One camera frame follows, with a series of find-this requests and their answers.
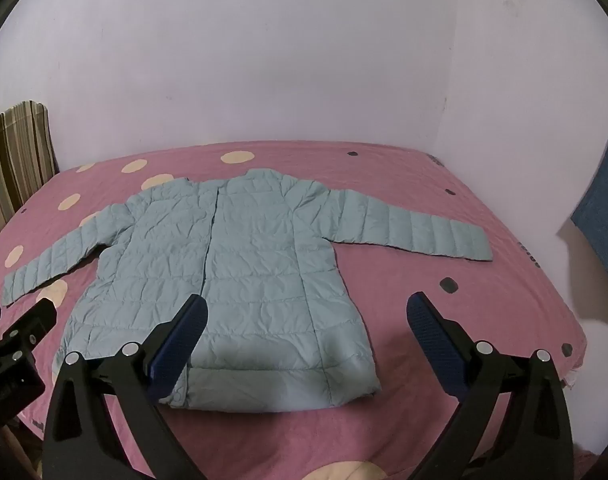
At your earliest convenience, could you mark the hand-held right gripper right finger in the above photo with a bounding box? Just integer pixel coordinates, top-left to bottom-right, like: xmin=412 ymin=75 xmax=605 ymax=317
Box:
xmin=406 ymin=292 xmax=575 ymax=480

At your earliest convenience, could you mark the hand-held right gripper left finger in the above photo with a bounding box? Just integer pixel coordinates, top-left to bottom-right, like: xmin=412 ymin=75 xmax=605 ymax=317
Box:
xmin=42 ymin=294 xmax=208 ymax=480

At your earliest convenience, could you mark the light blue puffer jacket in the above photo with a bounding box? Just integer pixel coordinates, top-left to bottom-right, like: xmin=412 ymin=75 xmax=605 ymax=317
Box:
xmin=2 ymin=169 xmax=494 ymax=413

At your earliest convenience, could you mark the pink polka dot bed sheet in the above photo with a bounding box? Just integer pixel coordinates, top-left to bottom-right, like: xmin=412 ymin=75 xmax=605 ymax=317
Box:
xmin=0 ymin=140 xmax=587 ymax=480

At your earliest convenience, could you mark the striped pillow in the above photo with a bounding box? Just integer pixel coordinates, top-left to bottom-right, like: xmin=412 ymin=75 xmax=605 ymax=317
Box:
xmin=0 ymin=101 xmax=59 ymax=251

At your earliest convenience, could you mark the blue cloth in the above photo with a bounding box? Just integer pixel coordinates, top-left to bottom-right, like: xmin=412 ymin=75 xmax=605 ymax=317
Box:
xmin=570 ymin=105 xmax=608 ymax=286

